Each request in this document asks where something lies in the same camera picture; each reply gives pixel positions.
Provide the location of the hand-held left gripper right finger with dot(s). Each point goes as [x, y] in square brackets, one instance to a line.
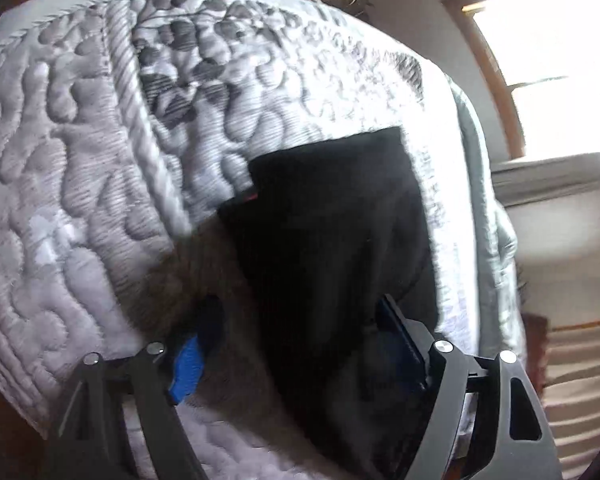
[402, 345]

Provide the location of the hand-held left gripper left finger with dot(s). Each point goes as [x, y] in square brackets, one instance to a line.
[186, 370]

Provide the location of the black pants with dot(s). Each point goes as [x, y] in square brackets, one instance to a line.
[330, 240]

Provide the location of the light grey duvet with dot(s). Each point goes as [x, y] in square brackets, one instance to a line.
[485, 220]

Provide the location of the grey curtain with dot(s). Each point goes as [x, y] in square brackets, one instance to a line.
[585, 400]

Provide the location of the grey quilted bedspread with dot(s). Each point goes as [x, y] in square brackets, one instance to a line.
[90, 160]

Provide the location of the wooden framed window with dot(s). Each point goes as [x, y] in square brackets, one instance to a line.
[555, 60]

